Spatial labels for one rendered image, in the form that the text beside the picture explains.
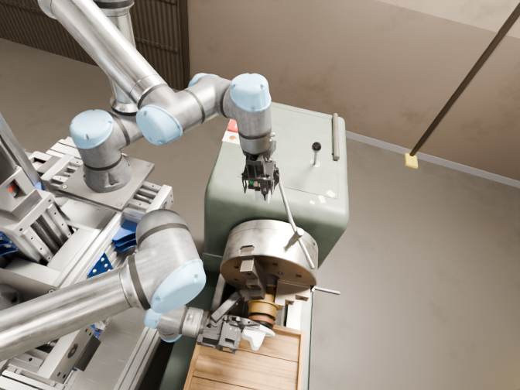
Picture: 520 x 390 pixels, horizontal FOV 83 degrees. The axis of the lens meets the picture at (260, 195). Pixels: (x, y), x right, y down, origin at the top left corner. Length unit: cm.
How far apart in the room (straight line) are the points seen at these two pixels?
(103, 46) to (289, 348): 101
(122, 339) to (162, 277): 128
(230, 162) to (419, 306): 193
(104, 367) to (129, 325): 21
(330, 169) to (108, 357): 143
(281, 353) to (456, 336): 172
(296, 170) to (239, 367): 68
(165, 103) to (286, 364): 89
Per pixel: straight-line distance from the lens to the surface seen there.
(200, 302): 152
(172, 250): 62
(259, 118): 60
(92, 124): 98
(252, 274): 87
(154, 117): 56
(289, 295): 96
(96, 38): 67
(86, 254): 108
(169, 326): 91
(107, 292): 64
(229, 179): 97
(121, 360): 184
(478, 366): 266
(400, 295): 252
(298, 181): 101
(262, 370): 111
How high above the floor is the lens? 197
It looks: 50 degrees down
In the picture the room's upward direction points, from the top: 13 degrees clockwise
